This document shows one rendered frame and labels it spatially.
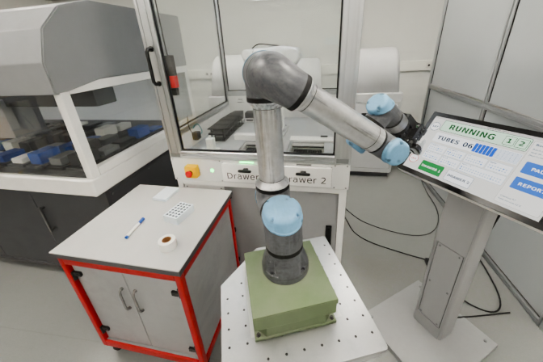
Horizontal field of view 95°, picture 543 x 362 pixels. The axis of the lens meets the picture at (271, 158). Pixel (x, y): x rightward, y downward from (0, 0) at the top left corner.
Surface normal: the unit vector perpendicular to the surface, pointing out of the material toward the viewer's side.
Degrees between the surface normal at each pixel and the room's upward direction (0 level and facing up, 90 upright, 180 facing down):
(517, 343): 0
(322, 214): 90
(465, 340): 5
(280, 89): 91
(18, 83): 90
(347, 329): 0
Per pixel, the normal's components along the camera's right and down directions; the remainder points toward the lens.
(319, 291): -0.07, -0.91
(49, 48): 0.98, 0.04
